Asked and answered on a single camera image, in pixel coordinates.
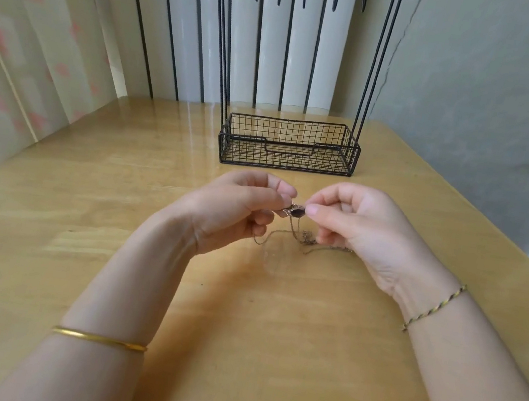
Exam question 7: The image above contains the black wire jewelry rack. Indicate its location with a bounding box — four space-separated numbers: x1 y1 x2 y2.
164 0 407 189

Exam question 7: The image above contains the person's left hand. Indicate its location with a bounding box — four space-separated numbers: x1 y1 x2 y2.
158 156 302 274

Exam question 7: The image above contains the gold bangle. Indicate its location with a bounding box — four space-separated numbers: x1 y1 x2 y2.
49 324 150 355

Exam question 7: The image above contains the white black-striped curtain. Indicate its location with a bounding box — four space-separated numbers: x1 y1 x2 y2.
61 0 360 131

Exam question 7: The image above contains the person's left forearm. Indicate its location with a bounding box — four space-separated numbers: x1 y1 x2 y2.
0 187 208 401

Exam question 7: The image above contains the chain necklace with pendant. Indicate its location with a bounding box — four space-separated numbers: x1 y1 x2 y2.
249 193 360 265

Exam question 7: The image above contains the person's right hand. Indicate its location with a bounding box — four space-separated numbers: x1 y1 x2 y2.
287 175 472 331

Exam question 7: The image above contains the pink floral curtain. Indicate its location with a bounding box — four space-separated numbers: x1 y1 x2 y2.
0 0 147 218

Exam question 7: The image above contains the braided cord bracelet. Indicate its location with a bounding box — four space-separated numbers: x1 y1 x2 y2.
400 274 469 342

